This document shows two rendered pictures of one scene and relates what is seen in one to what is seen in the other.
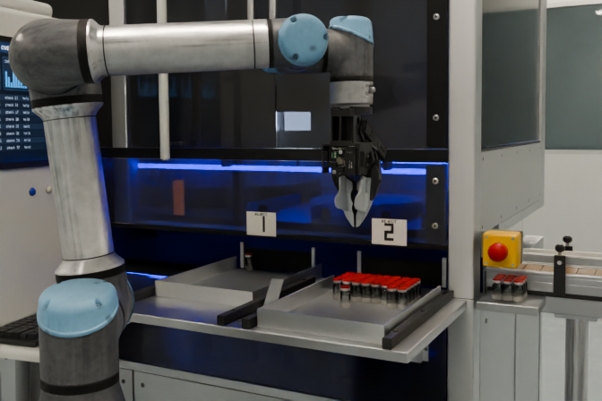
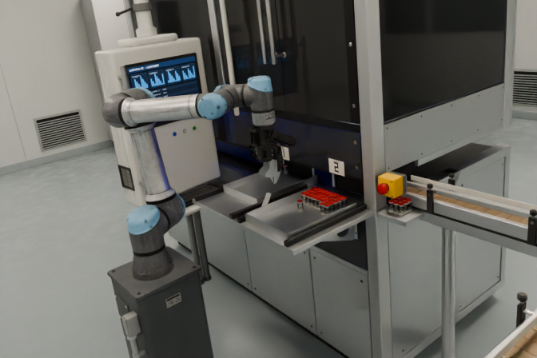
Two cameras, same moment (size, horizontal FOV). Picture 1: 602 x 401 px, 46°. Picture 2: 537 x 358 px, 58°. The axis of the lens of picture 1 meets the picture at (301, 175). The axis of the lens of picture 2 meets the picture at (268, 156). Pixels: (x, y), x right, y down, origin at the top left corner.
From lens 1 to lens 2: 90 cm
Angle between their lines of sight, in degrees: 30
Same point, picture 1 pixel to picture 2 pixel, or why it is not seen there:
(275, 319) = (251, 220)
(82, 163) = (145, 153)
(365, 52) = (263, 97)
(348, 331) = (276, 232)
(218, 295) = (244, 197)
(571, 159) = not seen: outside the picture
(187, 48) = (161, 113)
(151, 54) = (148, 116)
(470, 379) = (376, 253)
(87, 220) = (151, 177)
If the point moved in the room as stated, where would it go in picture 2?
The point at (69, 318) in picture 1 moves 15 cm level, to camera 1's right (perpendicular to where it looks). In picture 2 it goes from (133, 227) to (169, 231)
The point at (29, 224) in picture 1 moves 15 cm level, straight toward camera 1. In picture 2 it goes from (174, 149) to (166, 159)
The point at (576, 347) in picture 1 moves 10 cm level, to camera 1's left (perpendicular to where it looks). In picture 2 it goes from (444, 242) to (416, 240)
